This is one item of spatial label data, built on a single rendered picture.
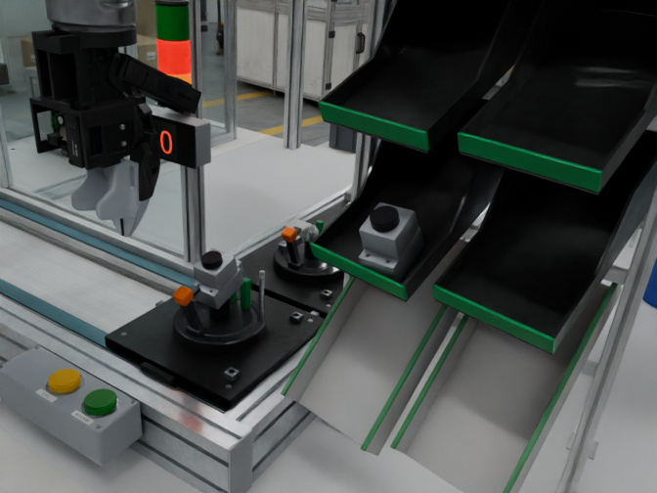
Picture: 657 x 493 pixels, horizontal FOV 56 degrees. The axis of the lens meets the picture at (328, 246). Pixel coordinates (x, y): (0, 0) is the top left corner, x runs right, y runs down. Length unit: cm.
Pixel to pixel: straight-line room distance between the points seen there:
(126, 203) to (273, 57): 583
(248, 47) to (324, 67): 102
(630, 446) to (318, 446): 47
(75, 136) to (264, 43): 598
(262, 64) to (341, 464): 588
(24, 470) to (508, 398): 63
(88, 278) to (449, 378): 74
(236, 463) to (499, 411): 32
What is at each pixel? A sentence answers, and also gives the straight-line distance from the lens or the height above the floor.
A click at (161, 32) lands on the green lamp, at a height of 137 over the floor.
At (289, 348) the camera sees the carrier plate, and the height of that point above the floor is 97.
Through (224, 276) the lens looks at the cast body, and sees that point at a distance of 90.
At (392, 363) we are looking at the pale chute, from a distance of 77.
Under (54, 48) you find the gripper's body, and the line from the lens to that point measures 59.
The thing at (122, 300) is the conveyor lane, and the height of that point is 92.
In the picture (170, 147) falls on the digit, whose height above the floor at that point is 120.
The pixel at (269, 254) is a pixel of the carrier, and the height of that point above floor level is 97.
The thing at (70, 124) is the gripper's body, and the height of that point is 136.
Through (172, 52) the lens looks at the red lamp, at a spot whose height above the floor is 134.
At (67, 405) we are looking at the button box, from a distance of 89.
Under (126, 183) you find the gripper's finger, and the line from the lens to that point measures 65.
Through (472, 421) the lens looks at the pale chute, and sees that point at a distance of 75.
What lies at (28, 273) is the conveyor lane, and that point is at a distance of 129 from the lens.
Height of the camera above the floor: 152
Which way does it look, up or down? 27 degrees down
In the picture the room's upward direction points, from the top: 4 degrees clockwise
